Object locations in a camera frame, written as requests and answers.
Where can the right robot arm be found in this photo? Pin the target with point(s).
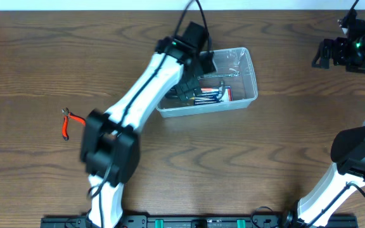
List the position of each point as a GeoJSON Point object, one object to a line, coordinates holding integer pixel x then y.
{"type": "Point", "coordinates": [346, 174]}

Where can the black yellow screwdriver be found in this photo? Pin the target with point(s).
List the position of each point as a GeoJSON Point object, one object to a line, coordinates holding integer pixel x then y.
{"type": "Point", "coordinates": [172, 95]}

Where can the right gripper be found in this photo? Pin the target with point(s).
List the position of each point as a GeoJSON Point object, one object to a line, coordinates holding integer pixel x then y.
{"type": "Point", "coordinates": [341, 57]}

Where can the silver wrench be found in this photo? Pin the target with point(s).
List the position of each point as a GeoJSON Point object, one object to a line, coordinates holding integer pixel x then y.
{"type": "Point", "coordinates": [214, 75]}

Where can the red black pliers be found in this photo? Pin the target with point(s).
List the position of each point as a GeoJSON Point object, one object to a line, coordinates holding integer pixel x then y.
{"type": "Point", "coordinates": [67, 115]}

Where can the blue drill bit case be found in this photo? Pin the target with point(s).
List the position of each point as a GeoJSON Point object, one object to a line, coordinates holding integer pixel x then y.
{"type": "Point", "coordinates": [197, 102]}

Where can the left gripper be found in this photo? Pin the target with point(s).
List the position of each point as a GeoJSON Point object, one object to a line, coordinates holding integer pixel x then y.
{"type": "Point", "coordinates": [185, 88]}

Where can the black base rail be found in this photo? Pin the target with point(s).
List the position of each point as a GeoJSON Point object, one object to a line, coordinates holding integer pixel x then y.
{"type": "Point", "coordinates": [143, 221]}

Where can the small claw hammer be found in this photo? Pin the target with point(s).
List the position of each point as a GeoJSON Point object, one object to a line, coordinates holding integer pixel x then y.
{"type": "Point", "coordinates": [215, 94]}

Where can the clear plastic container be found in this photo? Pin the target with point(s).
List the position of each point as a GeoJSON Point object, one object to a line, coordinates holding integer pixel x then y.
{"type": "Point", "coordinates": [243, 88]}

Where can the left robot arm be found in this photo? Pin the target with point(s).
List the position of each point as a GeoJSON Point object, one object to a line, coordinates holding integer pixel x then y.
{"type": "Point", "coordinates": [110, 144]}

